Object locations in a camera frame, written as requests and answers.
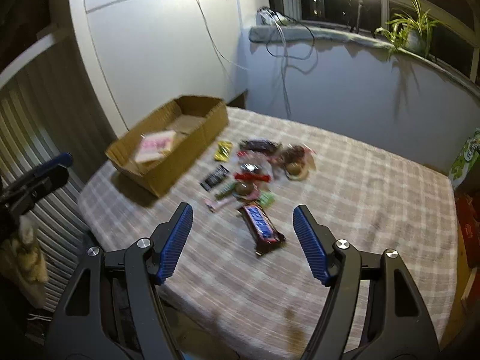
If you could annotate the brown cardboard box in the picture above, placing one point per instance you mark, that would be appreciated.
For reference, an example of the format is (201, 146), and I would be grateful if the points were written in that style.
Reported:
(197, 122)

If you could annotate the clear red cake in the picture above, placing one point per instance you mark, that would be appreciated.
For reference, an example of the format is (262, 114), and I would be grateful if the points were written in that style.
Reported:
(253, 172)

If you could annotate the pink white snack pouch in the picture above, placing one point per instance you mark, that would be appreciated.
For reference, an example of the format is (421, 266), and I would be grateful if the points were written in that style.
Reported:
(154, 146)

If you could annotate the white power strip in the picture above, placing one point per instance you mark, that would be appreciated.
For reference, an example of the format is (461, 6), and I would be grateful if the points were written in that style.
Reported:
(269, 17)

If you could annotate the small black snack packet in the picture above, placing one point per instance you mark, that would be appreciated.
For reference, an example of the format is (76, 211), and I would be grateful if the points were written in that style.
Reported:
(215, 178)

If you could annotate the green cartoon bag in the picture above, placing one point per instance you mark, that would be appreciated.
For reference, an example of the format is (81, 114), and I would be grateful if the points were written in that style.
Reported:
(464, 162)

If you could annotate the yellow candy packet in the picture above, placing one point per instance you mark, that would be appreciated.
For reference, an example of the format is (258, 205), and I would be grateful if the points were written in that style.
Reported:
(223, 151)

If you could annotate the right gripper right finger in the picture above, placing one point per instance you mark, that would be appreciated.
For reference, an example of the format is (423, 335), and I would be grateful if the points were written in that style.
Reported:
(397, 324)

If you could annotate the green clear candy packet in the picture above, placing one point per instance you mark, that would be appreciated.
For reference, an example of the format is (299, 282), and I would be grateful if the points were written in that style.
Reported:
(266, 198)

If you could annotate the grey windowsill cushion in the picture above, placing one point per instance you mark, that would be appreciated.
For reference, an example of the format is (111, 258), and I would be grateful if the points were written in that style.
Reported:
(264, 34)

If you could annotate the white cabinet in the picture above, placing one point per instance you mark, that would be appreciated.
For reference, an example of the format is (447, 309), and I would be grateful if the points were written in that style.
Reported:
(140, 54)

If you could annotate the green white candy stick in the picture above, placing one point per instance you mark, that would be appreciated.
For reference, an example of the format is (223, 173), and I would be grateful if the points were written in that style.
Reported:
(224, 197)

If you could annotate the light tripod stand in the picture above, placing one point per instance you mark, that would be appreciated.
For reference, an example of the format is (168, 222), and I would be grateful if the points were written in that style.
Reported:
(356, 16)

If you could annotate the checkered beige tablecloth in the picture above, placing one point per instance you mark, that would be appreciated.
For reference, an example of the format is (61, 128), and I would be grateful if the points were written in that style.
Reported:
(267, 307)

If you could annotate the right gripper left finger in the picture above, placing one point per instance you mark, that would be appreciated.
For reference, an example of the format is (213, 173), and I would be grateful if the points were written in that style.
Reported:
(78, 328)

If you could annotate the large Snickers bar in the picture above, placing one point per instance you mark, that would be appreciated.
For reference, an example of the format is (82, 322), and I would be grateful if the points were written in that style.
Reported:
(264, 233)

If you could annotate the dark small Snickers bar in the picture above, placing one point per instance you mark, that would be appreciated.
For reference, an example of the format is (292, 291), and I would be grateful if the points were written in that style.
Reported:
(260, 145)

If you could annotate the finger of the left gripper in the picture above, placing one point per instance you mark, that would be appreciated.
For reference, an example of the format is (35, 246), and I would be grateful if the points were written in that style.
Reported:
(64, 160)

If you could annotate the potted spider plant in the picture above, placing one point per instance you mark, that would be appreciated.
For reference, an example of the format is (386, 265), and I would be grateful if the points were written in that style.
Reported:
(411, 25)

